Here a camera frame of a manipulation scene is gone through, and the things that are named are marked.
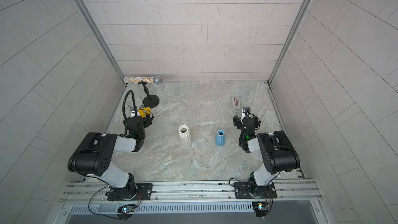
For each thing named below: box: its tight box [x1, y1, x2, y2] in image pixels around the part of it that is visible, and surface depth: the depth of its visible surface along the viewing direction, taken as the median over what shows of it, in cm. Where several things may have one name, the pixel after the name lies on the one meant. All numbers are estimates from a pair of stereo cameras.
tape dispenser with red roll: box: [232, 95, 241, 113], surface depth 101 cm
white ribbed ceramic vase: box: [177, 123, 192, 149], surface depth 77 cm
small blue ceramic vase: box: [215, 129, 226, 147], surface depth 82 cm
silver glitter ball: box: [152, 75, 163, 85], surface depth 90 cm
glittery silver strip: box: [123, 76, 155, 84], surface depth 90 cm
